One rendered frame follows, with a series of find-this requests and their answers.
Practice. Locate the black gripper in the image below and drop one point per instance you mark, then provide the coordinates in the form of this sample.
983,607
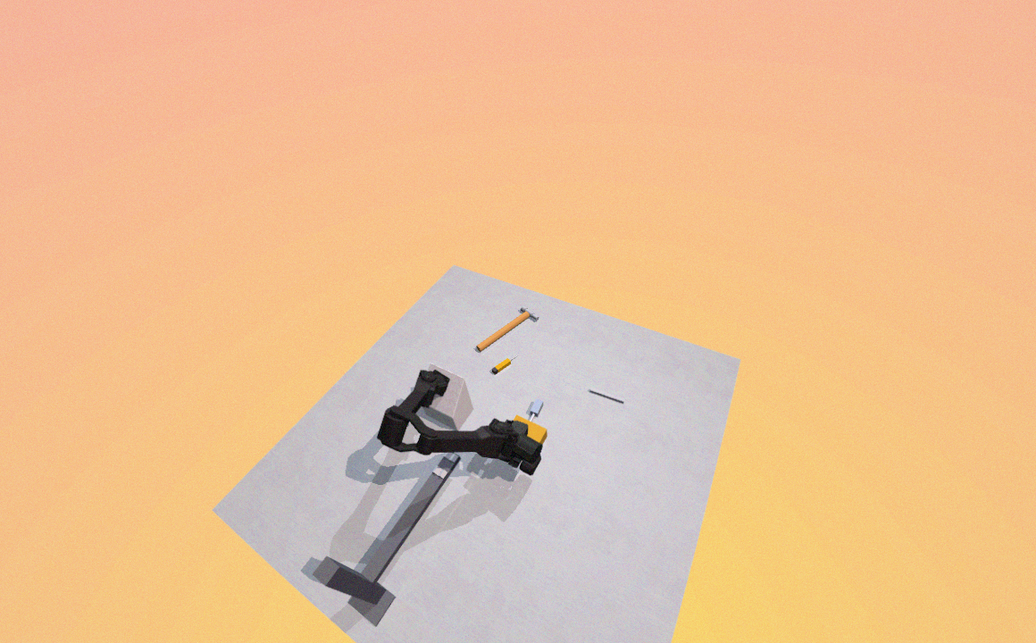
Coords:
514,460

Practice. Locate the yellow square bar with black tip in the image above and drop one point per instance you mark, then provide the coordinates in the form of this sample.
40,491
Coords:
501,366

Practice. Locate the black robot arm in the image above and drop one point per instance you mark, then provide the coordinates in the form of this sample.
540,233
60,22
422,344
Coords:
486,441

